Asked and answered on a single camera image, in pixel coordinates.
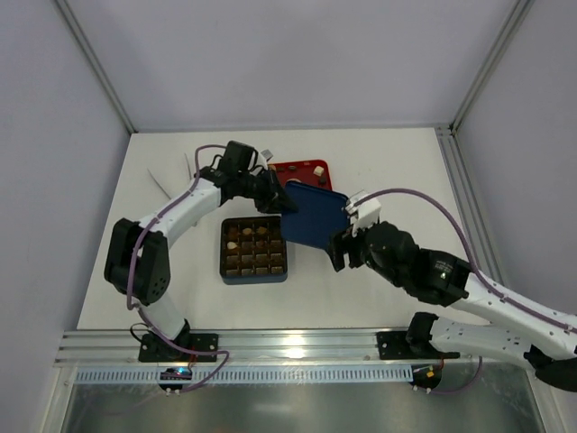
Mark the blue box lid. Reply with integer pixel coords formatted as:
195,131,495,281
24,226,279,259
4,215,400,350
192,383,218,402
280,181,349,250

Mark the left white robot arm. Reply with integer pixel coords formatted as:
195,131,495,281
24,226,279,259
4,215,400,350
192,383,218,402
104,141,298,355

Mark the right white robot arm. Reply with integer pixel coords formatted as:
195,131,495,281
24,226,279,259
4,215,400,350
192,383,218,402
327,222,576,392

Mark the blue chocolate box with insert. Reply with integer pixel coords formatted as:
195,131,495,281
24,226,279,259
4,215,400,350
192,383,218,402
219,216,289,285

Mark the red rectangular tray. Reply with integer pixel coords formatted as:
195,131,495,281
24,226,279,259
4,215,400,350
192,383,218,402
269,160,333,190

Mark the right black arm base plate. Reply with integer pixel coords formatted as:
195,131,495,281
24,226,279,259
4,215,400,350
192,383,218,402
375,330,461,361

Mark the slotted cable duct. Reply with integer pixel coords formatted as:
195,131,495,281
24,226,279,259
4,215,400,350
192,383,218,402
74,364,413,385

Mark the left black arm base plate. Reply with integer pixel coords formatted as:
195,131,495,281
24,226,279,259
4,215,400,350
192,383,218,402
138,332,219,363

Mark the aluminium rail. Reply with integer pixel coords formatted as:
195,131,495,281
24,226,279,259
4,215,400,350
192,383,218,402
55,322,531,366

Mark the left frame post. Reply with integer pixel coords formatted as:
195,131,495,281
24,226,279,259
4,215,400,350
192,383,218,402
52,0,137,134

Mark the frame post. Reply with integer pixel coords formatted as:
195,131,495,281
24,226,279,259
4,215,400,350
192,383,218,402
52,0,137,134
449,0,535,135

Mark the right frame post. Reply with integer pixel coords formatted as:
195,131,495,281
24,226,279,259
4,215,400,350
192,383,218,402
449,0,535,135

